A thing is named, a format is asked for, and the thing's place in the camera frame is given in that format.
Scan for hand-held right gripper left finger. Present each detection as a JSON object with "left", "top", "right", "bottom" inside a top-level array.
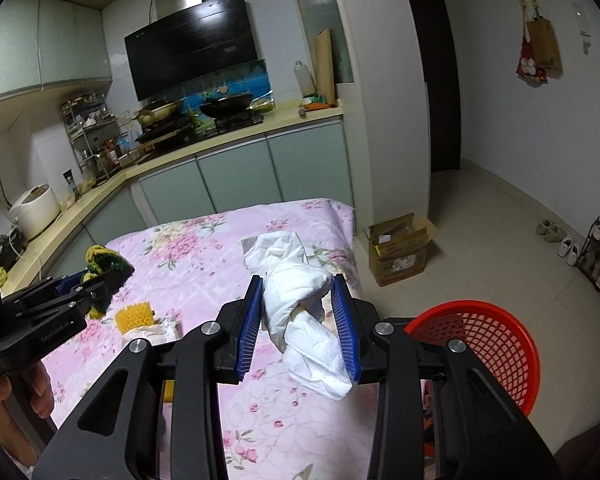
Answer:
[{"left": 31, "top": 274, "right": 266, "bottom": 480}]

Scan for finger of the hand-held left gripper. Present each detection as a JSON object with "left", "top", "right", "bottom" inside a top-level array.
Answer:
[
  {"left": 55, "top": 266, "right": 133, "bottom": 311},
  {"left": 55, "top": 271, "right": 93, "bottom": 295}
]

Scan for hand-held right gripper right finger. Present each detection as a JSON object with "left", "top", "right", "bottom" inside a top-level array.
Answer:
[{"left": 329, "top": 273, "right": 562, "bottom": 480}]

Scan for yellow green knitted scrubber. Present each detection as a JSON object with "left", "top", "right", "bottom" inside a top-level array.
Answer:
[{"left": 82, "top": 244, "right": 136, "bottom": 318}]

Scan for yellow mesh sponge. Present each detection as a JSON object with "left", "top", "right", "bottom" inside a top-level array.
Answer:
[{"left": 115, "top": 301, "right": 156, "bottom": 335}]

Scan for large white paper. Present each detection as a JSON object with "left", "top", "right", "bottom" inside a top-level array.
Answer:
[{"left": 241, "top": 231, "right": 353, "bottom": 402}]

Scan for red plastic mesh basket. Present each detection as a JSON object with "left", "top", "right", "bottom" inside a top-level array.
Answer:
[{"left": 404, "top": 300, "right": 541, "bottom": 418}]

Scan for person's left forearm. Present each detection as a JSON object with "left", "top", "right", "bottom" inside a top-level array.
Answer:
[{"left": 0, "top": 410, "right": 33, "bottom": 476}]

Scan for person's left hand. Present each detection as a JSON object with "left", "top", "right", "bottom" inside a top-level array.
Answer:
[{"left": 0, "top": 360, "right": 55, "bottom": 415}]

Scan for small black appliance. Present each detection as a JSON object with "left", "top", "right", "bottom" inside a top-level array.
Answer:
[{"left": 0, "top": 227, "right": 28, "bottom": 271}]

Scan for small white tissue wad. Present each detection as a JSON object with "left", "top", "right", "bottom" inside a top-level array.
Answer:
[{"left": 130, "top": 317, "right": 183, "bottom": 346}]

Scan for white rice cooker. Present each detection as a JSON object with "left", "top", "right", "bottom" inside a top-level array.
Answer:
[{"left": 7, "top": 184, "right": 62, "bottom": 241}]

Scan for brown cardboard box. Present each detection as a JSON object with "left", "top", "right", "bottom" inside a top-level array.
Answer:
[{"left": 364, "top": 212, "right": 440, "bottom": 287}]

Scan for pink floral blanket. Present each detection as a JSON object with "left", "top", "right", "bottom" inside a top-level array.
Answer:
[{"left": 30, "top": 197, "right": 386, "bottom": 480}]

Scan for metal spice rack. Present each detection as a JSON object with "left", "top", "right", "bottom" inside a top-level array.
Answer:
[{"left": 59, "top": 92, "right": 141, "bottom": 181}]

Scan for black induction cooker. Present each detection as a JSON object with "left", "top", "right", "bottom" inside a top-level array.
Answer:
[{"left": 135, "top": 120, "right": 195, "bottom": 148}]

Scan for grey kitchen base cabinets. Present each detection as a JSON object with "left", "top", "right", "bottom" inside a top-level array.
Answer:
[{"left": 0, "top": 105, "right": 356, "bottom": 291}]

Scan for golden cooking pot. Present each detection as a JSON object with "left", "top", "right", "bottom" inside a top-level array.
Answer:
[{"left": 132, "top": 100, "right": 183, "bottom": 127}]

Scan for black gas stove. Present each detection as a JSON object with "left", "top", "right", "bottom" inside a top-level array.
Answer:
[{"left": 212, "top": 112, "right": 266, "bottom": 133}]

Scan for black wok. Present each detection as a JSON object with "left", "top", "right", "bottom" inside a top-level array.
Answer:
[{"left": 199, "top": 91, "right": 255, "bottom": 120}]

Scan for grey upper kitchen cabinets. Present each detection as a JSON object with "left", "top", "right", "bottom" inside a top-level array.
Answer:
[{"left": 0, "top": 0, "right": 113, "bottom": 106}]

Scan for orange green small object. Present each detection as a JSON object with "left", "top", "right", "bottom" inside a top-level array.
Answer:
[{"left": 300, "top": 94, "right": 337, "bottom": 113}]

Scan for black range hood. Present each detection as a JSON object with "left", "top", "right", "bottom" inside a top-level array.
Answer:
[{"left": 124, "top": 0, "right": 259, "bottom": 102}]

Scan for blue backsplash picture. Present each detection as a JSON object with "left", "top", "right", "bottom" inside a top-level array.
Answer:
[{"left": 172, "top": 57, "right": 273, "bottom": 111}]

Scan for clear plastic bottle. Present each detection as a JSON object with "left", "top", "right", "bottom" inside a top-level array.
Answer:
[{"left": 292, "top": 60, "right": 315, "bottom": 98}]

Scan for wooden cutting board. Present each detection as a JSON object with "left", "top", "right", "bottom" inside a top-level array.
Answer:
[{"left": 312, "top": 27, "right": 337, "bottom": 106}]

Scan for dark brown door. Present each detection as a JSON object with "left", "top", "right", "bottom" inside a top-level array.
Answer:
[{"left": 397, "top": 0, "right": 462, "bottom": 175}]

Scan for brown paper bag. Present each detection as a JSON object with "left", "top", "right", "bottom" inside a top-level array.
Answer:
[{"left": 525, "top": 7, "right": 563, "bottom": 72}]

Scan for white wall intercom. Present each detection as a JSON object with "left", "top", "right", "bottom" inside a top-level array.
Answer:
[{"left": 571, "top": 1, "right": 593, "bottom": 56}]

